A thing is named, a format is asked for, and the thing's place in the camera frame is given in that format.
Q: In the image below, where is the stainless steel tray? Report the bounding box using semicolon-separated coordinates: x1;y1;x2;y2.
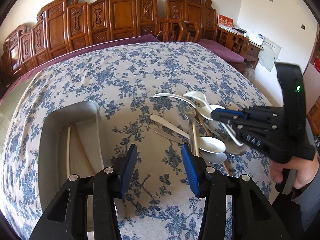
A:
39;100;118;222

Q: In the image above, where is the lattice wooden armchair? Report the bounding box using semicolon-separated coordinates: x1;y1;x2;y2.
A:
215;26;251;56

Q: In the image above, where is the carved wooden bench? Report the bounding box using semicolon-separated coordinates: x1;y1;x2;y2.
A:
87;0;161;48

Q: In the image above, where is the long purple seat cushion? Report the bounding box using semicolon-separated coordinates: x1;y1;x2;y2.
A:
0;33;161;100

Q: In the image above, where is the grey fluffy object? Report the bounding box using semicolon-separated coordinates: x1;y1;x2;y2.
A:
241;61;256;81

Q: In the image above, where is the long carved wooden sofa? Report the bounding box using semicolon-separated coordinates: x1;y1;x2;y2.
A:
0;0;88;87

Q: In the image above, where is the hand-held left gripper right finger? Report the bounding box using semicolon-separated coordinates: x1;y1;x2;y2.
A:
181;144;292;240

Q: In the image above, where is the red desk calendar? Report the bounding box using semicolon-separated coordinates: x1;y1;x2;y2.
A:
216;14;235;30

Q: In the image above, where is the blue floral tablecloth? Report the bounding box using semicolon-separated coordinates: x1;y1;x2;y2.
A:
2;41;310;240

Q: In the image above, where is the carved wooden armchair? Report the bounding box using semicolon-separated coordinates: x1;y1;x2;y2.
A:
155;0;218;44

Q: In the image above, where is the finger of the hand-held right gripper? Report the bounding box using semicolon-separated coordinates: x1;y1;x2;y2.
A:
211;106;285;122
226;119;285;141

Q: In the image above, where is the clear plastic spoon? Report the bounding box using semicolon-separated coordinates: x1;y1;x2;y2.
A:
152;92;198;111

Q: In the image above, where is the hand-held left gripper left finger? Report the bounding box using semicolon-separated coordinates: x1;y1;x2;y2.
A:
29;144;138;240

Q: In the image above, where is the wooden side table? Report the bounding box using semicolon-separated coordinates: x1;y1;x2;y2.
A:
244;40;265;68

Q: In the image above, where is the person's right forearm grey sleeve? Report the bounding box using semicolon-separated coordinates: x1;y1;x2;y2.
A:
272;177;320;234

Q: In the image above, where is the clear plastic fork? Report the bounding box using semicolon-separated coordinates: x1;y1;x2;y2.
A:
183;104;197;153

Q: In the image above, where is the brown wooden cabinet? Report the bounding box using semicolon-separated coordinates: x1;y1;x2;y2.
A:
305;30;320;142

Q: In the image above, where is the white wall panel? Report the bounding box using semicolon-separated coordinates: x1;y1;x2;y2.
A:
257;36;282;72

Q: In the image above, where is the person's right hand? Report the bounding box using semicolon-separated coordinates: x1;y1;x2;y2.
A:
269;155;320;190

